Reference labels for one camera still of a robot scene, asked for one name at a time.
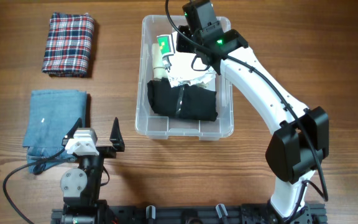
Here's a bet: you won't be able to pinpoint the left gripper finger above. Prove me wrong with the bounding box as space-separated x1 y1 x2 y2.
65 118 83 139
109 117 125 147

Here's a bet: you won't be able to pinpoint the blue denim jeans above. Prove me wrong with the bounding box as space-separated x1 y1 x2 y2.
22 90 88 175

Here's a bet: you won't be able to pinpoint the white printed t-shirt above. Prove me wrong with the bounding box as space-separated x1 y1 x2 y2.
156 32 216 88

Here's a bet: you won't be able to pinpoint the cream white cloth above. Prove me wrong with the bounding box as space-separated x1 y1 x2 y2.
152 44 167 80

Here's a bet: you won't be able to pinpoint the black garment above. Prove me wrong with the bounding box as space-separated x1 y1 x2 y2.
147 78 218 121

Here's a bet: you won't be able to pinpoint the red plaid shirt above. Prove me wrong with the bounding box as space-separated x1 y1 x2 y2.
42 12 95 78

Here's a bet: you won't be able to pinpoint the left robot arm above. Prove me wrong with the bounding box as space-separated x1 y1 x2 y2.
51 118 125 224

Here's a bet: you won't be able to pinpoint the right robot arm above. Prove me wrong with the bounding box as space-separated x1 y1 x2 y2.
176 26 329 223

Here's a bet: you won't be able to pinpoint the clear plastic storage bin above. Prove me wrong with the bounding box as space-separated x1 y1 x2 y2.
135 15 234 141

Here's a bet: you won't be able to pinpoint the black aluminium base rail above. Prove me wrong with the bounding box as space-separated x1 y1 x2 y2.
50 203 328 224

